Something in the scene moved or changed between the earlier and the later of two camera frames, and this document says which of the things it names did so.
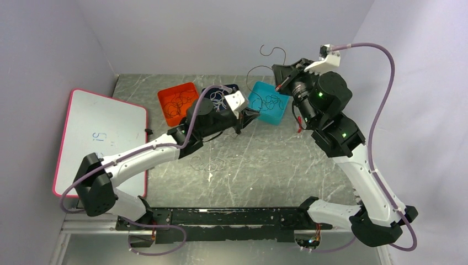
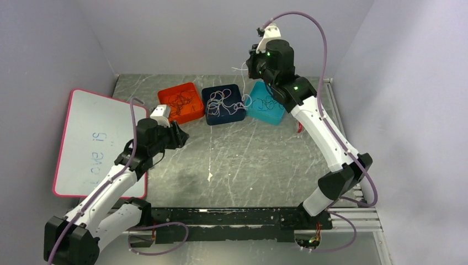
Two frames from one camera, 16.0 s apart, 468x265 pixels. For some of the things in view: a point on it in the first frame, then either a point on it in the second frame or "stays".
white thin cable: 217,98 stays
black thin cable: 267,102 stays
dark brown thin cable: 183,97 stays
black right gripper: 283,73 to 250,62
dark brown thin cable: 173,108 stays
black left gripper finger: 248,114 to 183,137
